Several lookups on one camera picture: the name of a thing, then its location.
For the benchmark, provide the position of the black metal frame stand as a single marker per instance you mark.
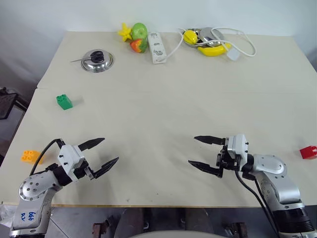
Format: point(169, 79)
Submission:
point(8, 102)

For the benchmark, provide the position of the yellow toy star fruit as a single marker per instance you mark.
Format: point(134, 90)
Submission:
point(124, 31)

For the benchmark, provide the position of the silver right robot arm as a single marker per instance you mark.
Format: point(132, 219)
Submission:
point(277, 178)

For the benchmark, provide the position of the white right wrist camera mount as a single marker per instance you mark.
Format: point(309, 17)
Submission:
point(237, 146)

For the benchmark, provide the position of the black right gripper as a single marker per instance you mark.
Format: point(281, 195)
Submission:
point(226, 161)

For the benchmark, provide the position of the green toy apple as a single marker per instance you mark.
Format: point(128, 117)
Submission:
point(139, 31)

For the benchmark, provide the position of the green toy brick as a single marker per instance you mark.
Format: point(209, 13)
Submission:
point(65, 102)

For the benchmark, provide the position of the steel dish under lemon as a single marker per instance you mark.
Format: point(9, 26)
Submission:
point(197, 31)

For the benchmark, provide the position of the steel pot lid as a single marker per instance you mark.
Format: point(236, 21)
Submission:
point(97, 65)

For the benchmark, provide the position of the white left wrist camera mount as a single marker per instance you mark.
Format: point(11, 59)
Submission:
point(70, 158)

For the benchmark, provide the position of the red toy brick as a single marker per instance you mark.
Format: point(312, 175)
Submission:
point(308, 151)

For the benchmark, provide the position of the yellow toy lemon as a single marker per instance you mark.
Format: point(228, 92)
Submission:
point(190, 36)

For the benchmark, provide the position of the rusty brown metal bracket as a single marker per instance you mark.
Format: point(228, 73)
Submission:
point(100, 227)

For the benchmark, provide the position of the red toy strawberry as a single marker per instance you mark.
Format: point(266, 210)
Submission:
point(137, 46)

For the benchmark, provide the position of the orange toy brick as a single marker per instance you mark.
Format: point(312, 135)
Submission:
point(31, 156)

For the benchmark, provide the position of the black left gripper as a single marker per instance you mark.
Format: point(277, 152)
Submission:
point(81, 171)

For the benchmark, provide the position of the yellow toy banana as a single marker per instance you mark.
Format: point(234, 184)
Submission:
point(213, 51)

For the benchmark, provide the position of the clear plastic bag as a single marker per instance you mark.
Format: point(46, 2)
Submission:
point(4, 215)

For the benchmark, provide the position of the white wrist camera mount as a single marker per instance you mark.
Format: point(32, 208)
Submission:
point(237, 146)
point(70, 158)

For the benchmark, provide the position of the white power strip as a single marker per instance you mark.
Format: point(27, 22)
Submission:
point(156, 48)

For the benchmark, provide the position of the white power plug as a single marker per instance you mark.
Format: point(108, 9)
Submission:
point(233, 54)

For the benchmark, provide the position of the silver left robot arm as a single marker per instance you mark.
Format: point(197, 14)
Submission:
point(34, 196)

